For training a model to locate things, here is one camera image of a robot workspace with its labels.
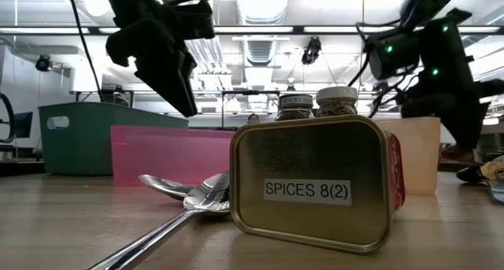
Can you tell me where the black hanging arm cable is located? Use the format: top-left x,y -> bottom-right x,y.
65,0 -> 105,103

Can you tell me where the spice jar with labelled lid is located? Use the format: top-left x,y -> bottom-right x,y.
275,94 -> 316,122

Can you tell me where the yellow ramen packet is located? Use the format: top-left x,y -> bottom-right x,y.
480,155 -> 504,183

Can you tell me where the small silver spoon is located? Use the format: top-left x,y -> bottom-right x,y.
137,174 -> 195,202

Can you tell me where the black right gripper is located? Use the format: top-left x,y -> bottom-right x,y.
397,79 -> 504,151

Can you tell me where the black computer monitor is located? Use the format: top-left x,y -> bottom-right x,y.
13,111 -> 35,139

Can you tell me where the white lid spice jar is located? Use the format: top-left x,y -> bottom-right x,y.
314,86 -> 359,118

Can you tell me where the black distant frame stand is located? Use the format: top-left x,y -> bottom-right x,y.
220,89 -> 281,130

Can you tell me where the black ceiling spotlight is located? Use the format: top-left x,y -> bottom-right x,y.
301,36 -> 323,65
35,54 -> 53,73

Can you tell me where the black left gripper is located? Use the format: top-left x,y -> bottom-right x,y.
106,13 -> 198,118

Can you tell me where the pink plastic bin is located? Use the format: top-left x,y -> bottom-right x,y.
110,124 -> 237,187

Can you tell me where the large silver spoon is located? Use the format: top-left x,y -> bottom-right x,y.
88,171 -> 232,270

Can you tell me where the gold red spice tin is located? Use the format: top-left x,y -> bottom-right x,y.
229,114 -> 406,255

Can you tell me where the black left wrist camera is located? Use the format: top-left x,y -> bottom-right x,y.
172,0 -> 216,41

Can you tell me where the orange translucent plastic bin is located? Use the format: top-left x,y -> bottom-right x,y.
373,117 -> 441,195

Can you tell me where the teal plastic bin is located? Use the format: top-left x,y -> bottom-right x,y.
38,102 -> 189,176

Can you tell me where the black round utensil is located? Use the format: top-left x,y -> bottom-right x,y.
456,166 -> 486,183

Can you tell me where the light blue plastic bowl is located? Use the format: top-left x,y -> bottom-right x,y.
489,181 -> 504,204

